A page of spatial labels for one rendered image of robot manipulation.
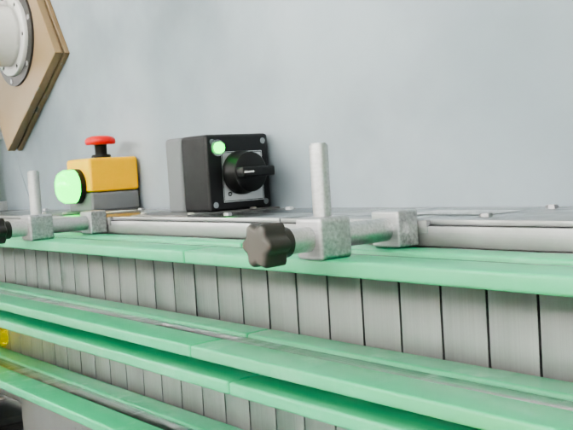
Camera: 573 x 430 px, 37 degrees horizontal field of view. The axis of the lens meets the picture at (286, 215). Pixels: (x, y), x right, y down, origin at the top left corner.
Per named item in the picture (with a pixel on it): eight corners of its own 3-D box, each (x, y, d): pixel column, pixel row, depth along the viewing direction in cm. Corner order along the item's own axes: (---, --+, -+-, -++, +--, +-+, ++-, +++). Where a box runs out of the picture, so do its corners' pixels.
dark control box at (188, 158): (232, 207, 97) (169, 213, 92) (228, 137, 97) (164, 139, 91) (276, 206, 91) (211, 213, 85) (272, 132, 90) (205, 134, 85)
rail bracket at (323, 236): (389, 244, 61) (236, 267, 52) (383, 142, 60) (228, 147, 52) (431, 246, 57) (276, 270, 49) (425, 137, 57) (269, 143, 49)
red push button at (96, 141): (81, 162, 113) (78, 136, 113) (108, 161, 116) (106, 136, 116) (94, 161, 110) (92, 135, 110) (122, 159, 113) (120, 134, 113)
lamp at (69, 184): (72, 203, 113) (51, 205, 111) (70, 169, 113) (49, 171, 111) (87, 203, 109) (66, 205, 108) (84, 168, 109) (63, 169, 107)
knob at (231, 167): (258, 192, 89) (278, 191, 87) (223, 194, 87) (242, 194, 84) (256, 149, 89) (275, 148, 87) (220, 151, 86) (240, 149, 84)
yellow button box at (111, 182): (118, 208, 119) (69, 212, 114) (115, 154, 118) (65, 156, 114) (143, 208, 113) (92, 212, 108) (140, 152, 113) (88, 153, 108)
